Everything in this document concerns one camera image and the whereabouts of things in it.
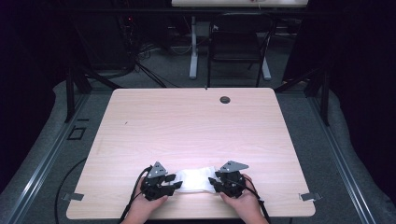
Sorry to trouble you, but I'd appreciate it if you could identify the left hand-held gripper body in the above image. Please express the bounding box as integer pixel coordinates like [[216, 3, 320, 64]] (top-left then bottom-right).
[[139, 161, 172, 202]]

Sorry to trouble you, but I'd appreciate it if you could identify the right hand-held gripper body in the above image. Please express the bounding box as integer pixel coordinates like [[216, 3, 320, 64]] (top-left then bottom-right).
[[214, 160, 250, 199]]

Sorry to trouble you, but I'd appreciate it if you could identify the white sock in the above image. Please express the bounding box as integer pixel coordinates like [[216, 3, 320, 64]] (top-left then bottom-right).
[[175, 178, 219, 194], [174, 166, 219, 188]]

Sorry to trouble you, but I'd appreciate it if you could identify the person's left hand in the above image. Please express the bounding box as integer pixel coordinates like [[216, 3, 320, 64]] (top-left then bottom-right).
[[130, 176, 170, 218]]

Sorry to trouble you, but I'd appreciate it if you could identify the person's right hand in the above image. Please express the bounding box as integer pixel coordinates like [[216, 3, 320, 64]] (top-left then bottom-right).
[[219, 173, 262, 218]]

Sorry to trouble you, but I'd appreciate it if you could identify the black metal stand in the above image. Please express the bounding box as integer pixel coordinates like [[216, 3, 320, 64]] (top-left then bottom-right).
[[274, 66, 332, 127], [64, 65, 123, 124]]

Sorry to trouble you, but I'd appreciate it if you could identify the black folding chair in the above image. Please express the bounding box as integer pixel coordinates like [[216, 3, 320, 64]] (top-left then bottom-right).
[[206, 12, 278, 89]]

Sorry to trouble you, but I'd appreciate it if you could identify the dark equipment cabinet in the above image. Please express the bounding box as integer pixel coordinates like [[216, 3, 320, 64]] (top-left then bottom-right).
[[73, 11, 138, 72]]

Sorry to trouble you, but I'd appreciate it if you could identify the white desk with metal legs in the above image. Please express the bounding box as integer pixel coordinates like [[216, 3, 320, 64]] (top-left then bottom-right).
[[170, 0, 309, 81]]

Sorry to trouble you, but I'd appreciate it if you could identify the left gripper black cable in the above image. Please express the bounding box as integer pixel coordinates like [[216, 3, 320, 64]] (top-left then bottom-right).
[[119, 166, 153, 224]]

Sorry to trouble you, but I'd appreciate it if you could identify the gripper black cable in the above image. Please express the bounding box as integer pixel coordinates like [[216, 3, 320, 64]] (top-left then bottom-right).
[[119, 166, 153, 224], [245, 177, 273, 224]]

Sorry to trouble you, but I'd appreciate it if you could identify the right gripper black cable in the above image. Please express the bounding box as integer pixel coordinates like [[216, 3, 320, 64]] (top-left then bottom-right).
[[245, 177, 273, 224]]

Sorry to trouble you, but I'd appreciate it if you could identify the black floor cable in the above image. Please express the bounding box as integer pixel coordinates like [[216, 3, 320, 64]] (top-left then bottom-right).
[[53, 157, 89, 224]]

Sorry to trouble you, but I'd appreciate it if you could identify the aluminium floor rail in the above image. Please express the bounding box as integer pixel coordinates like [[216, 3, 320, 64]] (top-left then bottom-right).
[[307, 95, 378, 224], [0, 92, 92, 224]]

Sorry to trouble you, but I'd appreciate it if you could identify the bundle of floor cables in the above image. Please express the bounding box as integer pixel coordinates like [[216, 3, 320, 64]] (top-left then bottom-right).
[[133, 40, 194, 90]]

